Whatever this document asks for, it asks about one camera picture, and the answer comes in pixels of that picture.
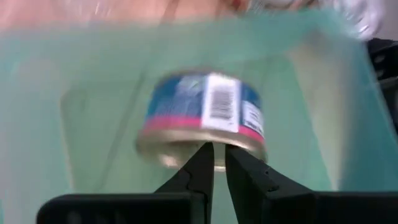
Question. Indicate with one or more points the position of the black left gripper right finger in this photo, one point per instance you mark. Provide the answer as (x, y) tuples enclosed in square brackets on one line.
[(252, 183)]

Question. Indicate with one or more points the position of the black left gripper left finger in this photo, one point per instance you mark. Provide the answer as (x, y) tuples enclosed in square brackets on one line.
[(200, 180)]

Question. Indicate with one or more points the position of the blue tuna can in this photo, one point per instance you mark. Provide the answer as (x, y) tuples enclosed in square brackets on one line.
[(199, 118)]

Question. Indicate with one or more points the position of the teal translucent plastic bin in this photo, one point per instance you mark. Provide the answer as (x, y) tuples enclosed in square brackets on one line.
[(77, 93)]

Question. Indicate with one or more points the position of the clear water bottle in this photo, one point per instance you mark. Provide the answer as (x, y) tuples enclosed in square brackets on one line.
[(357, 18)]

